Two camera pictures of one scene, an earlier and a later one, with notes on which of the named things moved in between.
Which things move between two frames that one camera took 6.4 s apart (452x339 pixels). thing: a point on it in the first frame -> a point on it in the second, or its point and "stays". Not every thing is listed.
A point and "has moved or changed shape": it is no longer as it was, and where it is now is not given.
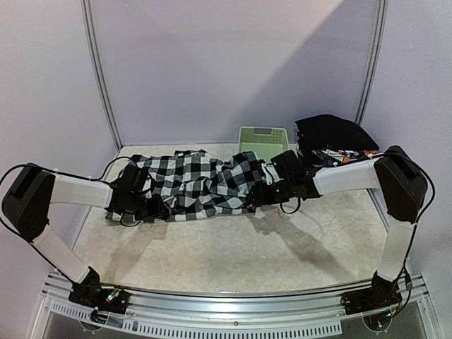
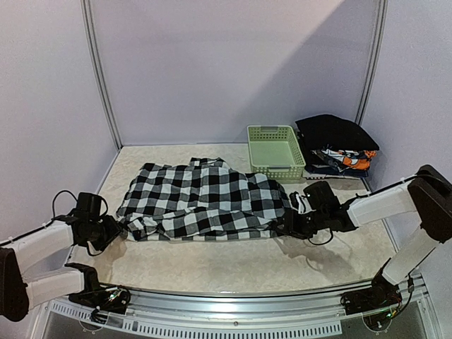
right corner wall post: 381,15 stays
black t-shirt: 333,132 stays
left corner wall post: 85,6 stays
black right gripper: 260,195 -> 287,223
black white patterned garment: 192,184 has moved or changed shape
